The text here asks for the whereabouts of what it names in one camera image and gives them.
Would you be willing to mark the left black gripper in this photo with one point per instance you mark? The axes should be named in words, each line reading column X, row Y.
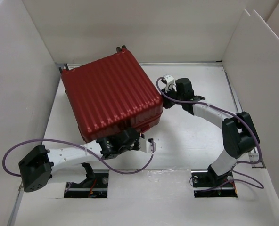
column 137, row 146

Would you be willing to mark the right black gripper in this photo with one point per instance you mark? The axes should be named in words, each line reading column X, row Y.
column 166, row 102

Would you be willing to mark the red suitcase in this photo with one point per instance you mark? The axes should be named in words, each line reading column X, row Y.
column 112, row 94

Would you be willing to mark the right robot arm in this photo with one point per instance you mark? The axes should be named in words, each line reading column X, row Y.
column 239, row 135

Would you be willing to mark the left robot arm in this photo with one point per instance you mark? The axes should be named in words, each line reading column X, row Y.
column 40, row 164

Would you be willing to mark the white foam board panel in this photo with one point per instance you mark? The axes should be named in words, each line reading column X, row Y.
column 251, row 60

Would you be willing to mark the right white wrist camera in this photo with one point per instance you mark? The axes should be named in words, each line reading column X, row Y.
column 169, row 82

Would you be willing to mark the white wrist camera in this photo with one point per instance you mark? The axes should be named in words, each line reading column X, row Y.
column 147, row 146
column 169, row 82

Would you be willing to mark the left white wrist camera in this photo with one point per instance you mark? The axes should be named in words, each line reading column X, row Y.
column 147, row 146

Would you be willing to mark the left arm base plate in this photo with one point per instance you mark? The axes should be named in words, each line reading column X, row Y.
column 98, row 188

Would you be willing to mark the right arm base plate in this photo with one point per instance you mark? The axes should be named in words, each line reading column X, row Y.
column 204, row 187

